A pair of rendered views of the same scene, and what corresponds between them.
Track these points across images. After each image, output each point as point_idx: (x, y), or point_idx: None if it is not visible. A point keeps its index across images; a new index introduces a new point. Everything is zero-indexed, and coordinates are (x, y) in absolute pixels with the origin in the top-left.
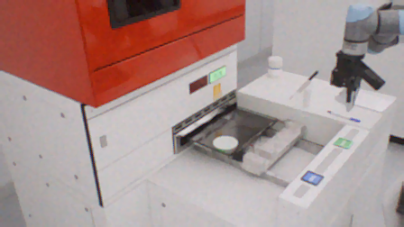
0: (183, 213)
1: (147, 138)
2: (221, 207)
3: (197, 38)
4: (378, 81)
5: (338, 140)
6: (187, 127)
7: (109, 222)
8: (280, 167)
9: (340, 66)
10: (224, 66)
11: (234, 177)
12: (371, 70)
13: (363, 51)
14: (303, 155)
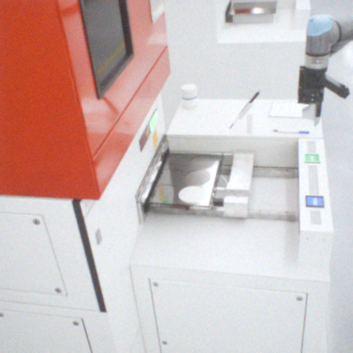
0: (185, 284)
1: (123, 216)
2: (230, 263)
3: (146, 85)
4: (345, 89)
5: (305, 156)
6: (145, 190)
7: (113, 325)
8: (254, 202)
9: (305, 82)
10: (156, 109)
11: (219, 227)
12: (335, 80)
13: (328, 63)
14: (265, 182)
